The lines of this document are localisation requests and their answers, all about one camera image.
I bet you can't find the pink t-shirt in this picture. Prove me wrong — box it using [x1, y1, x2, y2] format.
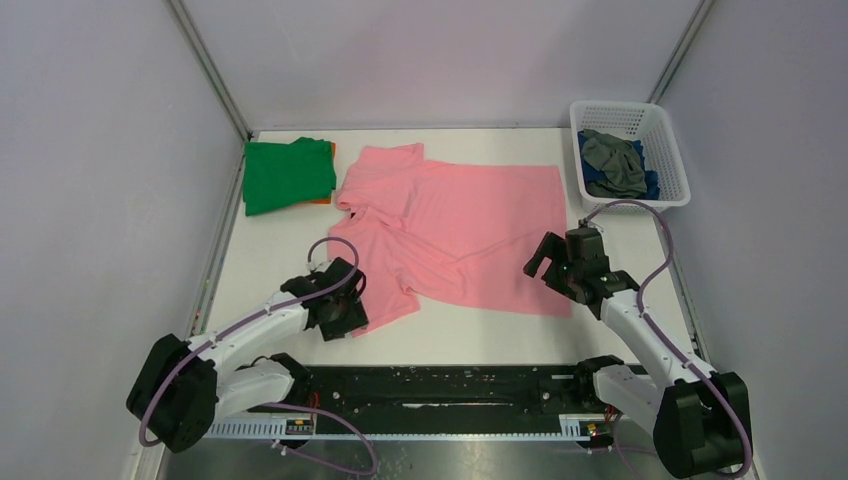
[328, 144, 571, 330]

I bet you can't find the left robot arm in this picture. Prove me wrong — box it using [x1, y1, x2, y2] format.
[126, 258, 369, 453]

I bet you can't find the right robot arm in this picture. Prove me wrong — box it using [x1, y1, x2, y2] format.
[523, 226, 753, 479]

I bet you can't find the blue t-shirt in basket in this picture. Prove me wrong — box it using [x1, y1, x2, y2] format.
[577, 129, 661, 201]

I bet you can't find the white plastic basket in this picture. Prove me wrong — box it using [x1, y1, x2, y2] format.
[569, 100, 691, 213]

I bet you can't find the folded green t-shirt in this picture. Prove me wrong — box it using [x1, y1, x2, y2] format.
[242, 137, 337, 217]

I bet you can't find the folded orange t-shirt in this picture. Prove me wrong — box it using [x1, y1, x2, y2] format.
[310, 142, 337, 205]

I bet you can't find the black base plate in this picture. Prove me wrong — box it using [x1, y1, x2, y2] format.
[284, 365, 610, 434]

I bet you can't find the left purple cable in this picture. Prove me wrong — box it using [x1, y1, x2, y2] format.
[137, 236, 361, 448]

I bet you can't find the white slotted cable duct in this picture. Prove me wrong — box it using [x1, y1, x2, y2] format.
[202, 414, 599, 442]

